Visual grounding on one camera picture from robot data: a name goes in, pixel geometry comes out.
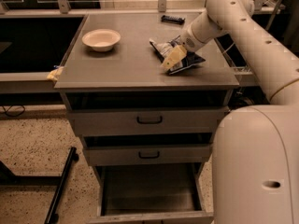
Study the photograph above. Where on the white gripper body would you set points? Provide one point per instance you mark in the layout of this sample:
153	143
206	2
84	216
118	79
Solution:
188	42

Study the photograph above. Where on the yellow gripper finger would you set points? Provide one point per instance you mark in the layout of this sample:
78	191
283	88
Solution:
177	54

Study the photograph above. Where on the blue white chip bag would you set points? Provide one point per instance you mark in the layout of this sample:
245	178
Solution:
163	49

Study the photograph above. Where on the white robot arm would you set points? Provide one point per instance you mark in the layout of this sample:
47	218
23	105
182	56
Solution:
255	157

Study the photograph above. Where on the grey top drawer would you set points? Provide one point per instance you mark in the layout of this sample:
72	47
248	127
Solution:
146	121

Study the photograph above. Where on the grey drawer cabinet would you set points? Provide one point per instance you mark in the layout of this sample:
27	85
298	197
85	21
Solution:
130	77

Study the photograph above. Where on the grey middle drawer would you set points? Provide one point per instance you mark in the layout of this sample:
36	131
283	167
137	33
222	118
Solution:
139	155

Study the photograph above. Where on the grey open bottom drawer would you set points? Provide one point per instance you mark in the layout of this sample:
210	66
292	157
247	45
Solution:
151	194

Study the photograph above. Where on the black rectangular remote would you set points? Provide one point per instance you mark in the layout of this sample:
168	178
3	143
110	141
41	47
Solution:
170	19

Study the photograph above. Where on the white ceramic bowl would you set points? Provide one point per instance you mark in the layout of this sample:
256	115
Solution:
101	40

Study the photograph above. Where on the yellow tape scrap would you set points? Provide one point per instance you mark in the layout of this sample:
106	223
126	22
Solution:
55	74

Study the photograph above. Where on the black metal floor stand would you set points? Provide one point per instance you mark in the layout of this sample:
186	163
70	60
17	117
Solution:
8	178

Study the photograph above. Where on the grey metal rail frame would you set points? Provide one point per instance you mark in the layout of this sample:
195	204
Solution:
36	33

